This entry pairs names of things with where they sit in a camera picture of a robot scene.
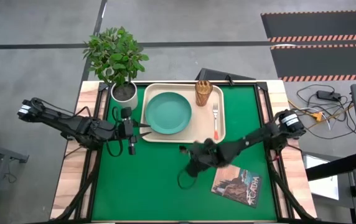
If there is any black braided cable conduit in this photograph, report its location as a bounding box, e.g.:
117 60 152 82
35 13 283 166
53 149 101 222
266 149 316 222

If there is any green table mat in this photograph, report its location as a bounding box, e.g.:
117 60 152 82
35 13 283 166
91 84 278 222

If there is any black crossbeam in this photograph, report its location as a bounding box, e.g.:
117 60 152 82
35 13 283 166
305 152 356 182

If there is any amber faceted plastic cup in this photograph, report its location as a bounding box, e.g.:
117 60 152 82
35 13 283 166
194 80 213 107

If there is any beige plastic tray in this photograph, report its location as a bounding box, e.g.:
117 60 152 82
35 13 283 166
139 83 227 144

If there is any black mat with hazard stripes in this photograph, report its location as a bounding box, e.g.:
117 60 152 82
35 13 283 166
260 11 356 43
270 43 356 83

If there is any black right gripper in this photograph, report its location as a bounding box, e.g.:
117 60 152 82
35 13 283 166
180 139 232 178

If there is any fork with orange handle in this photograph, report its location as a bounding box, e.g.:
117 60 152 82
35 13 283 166
212 103 220 141

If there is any black power adapter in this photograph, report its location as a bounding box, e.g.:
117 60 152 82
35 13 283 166
316 90 342 102

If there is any Acadia picture book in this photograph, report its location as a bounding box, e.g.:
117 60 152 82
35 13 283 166
210 164 263 208

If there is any black panel behind table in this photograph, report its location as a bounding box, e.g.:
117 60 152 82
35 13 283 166
195 67 256 82

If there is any teal round plate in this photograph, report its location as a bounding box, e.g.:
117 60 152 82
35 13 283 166
144 91 193 135

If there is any white floor panel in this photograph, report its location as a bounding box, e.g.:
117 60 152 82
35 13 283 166
304 155 340 201

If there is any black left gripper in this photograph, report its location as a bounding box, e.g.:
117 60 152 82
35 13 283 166
115 107 152 156

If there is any tangle of floor cables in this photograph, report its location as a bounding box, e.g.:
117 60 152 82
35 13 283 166
288 84 356 141

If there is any green leafy plant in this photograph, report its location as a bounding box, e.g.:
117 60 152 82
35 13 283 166
83 26 150 87

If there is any white ribbed plant pot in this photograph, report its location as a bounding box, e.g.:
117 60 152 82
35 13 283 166
110 81 139 111

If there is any black table frame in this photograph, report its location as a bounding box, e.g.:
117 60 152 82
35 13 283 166
52 81 317 223

